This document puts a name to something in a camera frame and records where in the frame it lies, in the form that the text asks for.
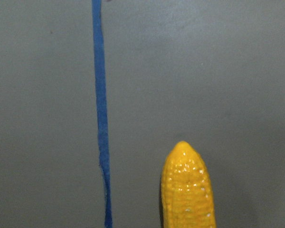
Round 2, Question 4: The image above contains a yellow toy corn cob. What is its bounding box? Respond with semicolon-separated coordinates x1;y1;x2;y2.
161;141;217;228

